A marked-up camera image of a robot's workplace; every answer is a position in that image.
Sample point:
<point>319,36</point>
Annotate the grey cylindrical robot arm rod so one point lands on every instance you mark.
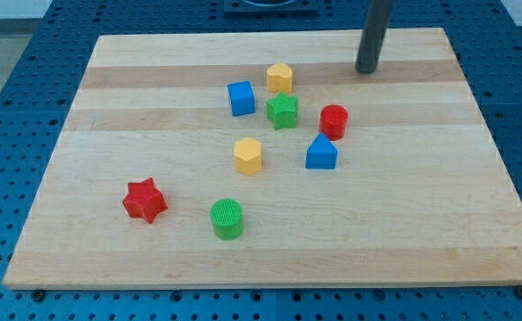
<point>373,35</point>

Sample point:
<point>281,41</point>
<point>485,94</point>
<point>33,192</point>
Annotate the green star block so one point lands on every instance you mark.
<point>282,111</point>

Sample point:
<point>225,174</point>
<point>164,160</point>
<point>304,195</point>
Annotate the red star block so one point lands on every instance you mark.
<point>144,200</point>

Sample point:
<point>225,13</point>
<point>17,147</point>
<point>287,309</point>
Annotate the wooden board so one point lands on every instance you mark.
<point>419,196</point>

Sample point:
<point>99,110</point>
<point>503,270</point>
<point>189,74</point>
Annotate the yellow hexagon block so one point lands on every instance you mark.
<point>247,156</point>

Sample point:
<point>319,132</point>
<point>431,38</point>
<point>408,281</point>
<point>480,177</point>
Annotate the blue triangular prism block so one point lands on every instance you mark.
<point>321,154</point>

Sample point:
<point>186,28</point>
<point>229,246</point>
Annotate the green cylinder block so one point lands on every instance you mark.
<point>227,219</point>

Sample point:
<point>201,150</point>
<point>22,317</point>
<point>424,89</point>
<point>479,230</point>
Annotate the blue cube block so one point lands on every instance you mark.
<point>241,98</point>

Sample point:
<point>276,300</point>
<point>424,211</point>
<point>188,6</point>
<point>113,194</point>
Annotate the red cylinder block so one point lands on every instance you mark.
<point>333,120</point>

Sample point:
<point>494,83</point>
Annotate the yellow heart block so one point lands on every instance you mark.
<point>280,78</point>

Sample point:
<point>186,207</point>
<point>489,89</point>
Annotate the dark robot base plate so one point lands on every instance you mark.
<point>269,6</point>

